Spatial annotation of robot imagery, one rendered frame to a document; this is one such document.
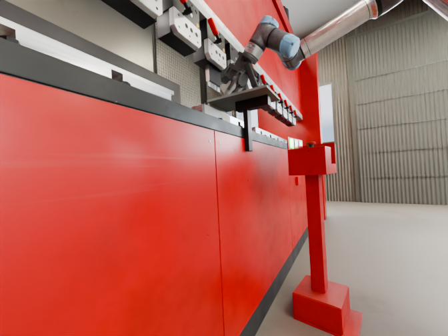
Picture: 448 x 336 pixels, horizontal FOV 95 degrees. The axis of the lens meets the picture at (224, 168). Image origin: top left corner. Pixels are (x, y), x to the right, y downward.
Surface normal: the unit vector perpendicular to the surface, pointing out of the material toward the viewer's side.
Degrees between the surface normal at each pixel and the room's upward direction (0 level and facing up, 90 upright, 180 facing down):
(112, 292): 90
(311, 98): 90
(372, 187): 90
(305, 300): 90
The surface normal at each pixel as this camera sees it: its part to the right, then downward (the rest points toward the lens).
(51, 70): 0.86, -0.05
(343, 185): -0.54, 0.01
